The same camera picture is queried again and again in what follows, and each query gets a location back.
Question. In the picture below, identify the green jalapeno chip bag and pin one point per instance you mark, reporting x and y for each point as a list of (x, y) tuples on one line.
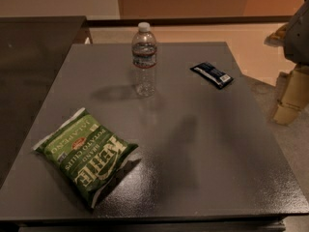
[(87, 153)]

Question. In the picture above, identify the dark side counter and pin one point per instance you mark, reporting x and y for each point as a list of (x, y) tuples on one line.
[(32, 51)]

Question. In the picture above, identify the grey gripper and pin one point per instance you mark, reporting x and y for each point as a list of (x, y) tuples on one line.
[(297, 39)]

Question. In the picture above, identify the clear plastic water bottle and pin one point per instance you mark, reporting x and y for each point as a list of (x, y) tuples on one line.
[(144, 51)]

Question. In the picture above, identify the dark blue rxbar wrapper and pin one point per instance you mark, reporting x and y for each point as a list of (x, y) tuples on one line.
[(212, 74)]

